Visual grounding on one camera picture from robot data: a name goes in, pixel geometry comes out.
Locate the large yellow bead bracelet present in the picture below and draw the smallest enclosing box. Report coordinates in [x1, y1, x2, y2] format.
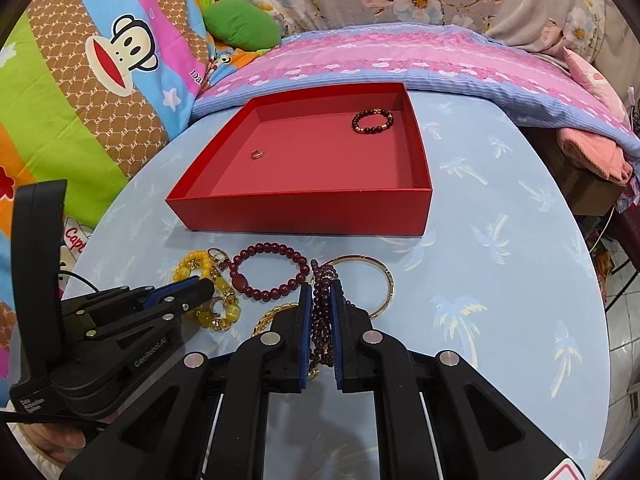
[172, 249, 242, 334]

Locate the dark red bead bracelet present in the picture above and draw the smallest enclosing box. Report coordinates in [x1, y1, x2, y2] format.
[228, 242, 312, 302]

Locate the wide gold braided bangle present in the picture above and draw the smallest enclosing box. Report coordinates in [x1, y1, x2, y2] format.
[249, 301, 321, 380]

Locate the purple garnet bead strand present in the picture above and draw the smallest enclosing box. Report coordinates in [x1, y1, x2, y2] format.
[309, 260, 337, 372]

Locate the thin gold bangle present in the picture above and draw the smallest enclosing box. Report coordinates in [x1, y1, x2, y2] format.
[328, 255, 396, 320]

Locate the black and gold bead bracelet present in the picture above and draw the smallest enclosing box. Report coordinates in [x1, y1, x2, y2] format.
[350, 107, 395, 136]

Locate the person's hand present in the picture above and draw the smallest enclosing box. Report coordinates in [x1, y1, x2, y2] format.
[22, 424, 86, 465]

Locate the light blue palm tablecloth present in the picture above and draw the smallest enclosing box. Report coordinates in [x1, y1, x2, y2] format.
[74, 91, 610, 479]

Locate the red shallow box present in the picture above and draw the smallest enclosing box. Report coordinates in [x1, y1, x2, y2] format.
[166, 82, 433, 236]

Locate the colourful monkey cartoon quilt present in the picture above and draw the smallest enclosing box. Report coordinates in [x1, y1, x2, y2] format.
[0, 0, 271, 411]

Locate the green plush pillow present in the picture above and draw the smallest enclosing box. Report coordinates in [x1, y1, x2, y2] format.
[203, 0, 281, 51]

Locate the salmon pink folded cloth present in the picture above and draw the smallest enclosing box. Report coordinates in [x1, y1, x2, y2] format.
[556, 128, 634, 186]

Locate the pink and blue blanket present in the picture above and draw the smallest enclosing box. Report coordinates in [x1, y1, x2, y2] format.
[191, 23, 639, 162]

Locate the pink cushion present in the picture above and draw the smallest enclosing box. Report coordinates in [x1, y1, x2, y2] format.
[564, 48, 628, 122]

